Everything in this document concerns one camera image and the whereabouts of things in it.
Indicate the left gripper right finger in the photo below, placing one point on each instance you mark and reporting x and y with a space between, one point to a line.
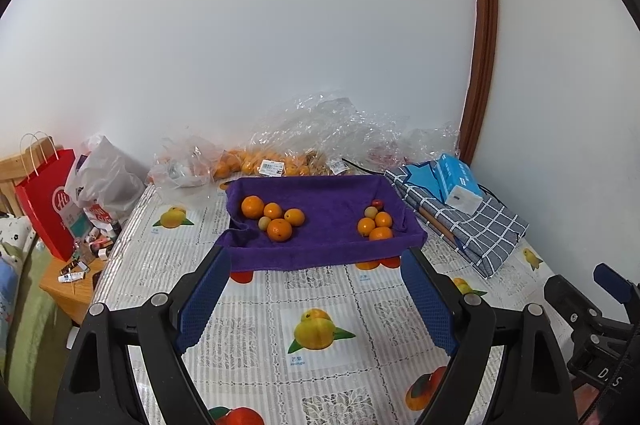
462 325

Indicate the blue white tissue pack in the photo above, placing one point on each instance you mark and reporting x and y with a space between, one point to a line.
457 185

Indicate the wooden chair back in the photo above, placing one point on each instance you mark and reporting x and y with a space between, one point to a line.
20 169

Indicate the large orange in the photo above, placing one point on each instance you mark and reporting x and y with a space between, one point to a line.
380 234

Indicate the clear bag of oranges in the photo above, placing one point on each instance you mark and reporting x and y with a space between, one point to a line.
195 162

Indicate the purple towel-lined tray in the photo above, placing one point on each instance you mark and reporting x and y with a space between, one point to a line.
329 236

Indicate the pale yellow-green round fruit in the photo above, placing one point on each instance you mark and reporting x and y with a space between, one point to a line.
263 223
370 212

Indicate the fruit-print plastic tablecloth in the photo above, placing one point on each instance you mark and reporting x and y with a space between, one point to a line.
324 345

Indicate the brown wooden door frame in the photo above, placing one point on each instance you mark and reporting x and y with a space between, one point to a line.
481 72

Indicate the crumpled clear plastic wrap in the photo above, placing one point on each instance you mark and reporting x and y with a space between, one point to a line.
372 140

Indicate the red paper shopping bag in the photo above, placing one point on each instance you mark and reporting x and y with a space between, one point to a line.
41 193

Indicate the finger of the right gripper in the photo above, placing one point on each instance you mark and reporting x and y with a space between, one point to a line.
572 304
622 290

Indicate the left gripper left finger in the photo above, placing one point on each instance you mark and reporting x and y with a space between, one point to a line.
168 324

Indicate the small wooden side table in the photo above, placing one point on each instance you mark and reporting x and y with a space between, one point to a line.
72 298

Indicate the orange tangerine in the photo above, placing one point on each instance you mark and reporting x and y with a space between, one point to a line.
295 217
273 211
279 230
252 207
383 219
365 226

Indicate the grey white plastic bag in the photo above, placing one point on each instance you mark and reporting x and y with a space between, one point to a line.
101 183

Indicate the grey checked folded blanket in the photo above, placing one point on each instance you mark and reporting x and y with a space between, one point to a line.
485 239

